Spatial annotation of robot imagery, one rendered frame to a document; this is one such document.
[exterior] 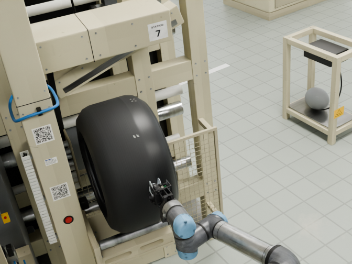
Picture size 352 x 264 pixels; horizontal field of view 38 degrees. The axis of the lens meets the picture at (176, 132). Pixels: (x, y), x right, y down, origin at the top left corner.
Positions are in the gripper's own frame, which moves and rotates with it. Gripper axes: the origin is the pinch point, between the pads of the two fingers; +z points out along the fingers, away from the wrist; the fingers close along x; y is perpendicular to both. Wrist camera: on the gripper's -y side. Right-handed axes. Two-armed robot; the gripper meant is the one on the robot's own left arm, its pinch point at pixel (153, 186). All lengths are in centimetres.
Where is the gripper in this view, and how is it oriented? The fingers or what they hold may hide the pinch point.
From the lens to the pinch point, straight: 208.8
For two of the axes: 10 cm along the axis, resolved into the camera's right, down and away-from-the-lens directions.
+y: -1.4, -8.8, -4.6
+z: -3.8, -3.8, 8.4
